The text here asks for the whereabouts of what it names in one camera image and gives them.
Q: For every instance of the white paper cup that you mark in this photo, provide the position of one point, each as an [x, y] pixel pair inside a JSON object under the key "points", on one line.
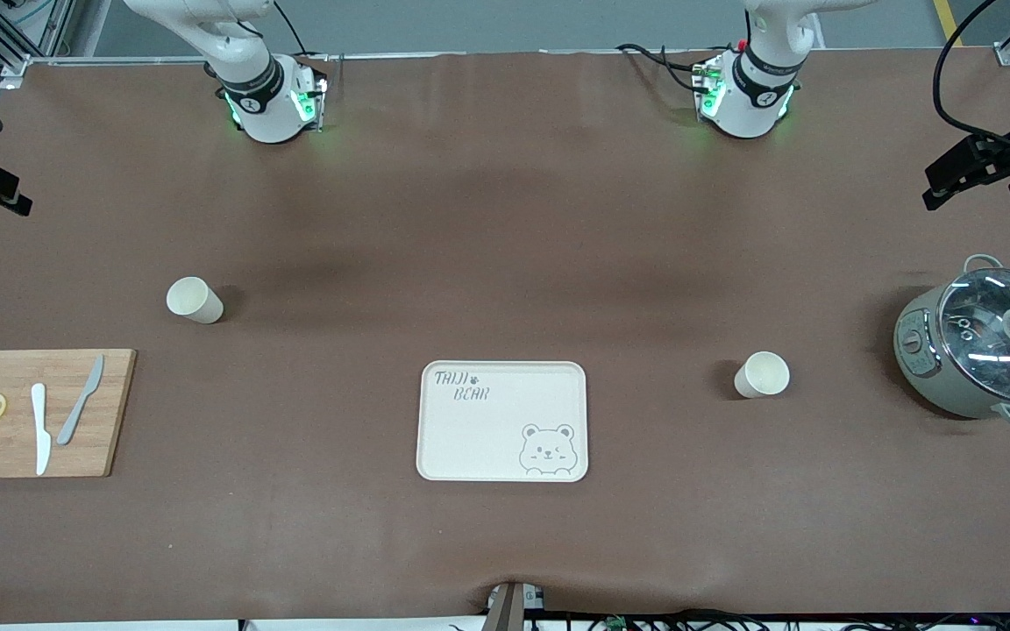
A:
{"points": [[198, 302]]}

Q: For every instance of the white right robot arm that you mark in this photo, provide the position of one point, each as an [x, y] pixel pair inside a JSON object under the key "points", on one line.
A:
{"points": [[251, 88]]}

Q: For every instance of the white bear print tray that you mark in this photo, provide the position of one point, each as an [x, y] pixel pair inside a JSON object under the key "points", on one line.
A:
{"points": [[496, 429]]}

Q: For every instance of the metal table clamp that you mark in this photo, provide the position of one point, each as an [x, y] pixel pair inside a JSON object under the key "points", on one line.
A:
{"points": [[509, 605]]}

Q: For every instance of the white plastic cup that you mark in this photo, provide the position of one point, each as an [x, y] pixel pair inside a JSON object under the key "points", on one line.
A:
{"points": [[764, 377]]}

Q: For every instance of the glass pot lid with knob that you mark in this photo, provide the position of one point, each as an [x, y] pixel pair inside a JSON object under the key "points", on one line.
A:
{"points": [[987, 350]]}

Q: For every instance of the white plastic knife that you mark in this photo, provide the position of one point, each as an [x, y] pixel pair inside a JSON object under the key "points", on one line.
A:
{"points": [[40, 438]]}

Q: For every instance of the grey plastic knife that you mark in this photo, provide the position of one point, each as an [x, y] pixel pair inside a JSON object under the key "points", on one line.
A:
{"points": [[75, 416]]}

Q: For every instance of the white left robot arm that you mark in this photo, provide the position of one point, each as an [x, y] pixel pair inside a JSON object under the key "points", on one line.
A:
{"points": [[759, 96]]}

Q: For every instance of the pale green electric cooking pot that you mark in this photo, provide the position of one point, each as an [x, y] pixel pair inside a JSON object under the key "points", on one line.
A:
{"points": [[926, 359]]}

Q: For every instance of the wooden cutting board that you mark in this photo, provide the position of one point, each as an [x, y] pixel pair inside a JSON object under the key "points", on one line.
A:
{"points": [[110, 438]]}

